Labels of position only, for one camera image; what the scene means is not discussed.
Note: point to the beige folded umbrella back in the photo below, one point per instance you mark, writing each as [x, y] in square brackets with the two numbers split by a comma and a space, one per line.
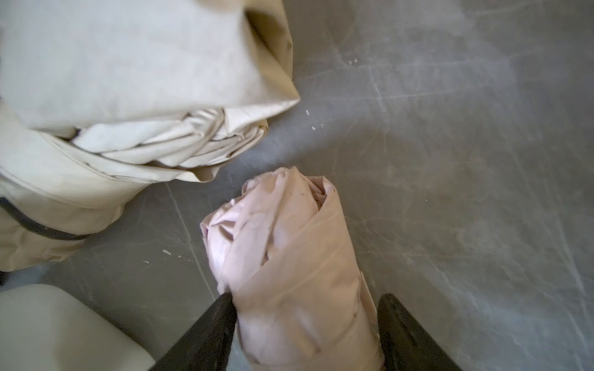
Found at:
[100, 99]

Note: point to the white plastic storage box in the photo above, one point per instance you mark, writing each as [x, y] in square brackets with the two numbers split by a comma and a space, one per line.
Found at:
[45, 328]

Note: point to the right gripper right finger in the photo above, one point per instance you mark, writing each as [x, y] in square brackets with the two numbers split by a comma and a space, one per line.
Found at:
[405, 344]

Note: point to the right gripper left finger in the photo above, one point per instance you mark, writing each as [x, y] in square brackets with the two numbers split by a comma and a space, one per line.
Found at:
[207, 344]

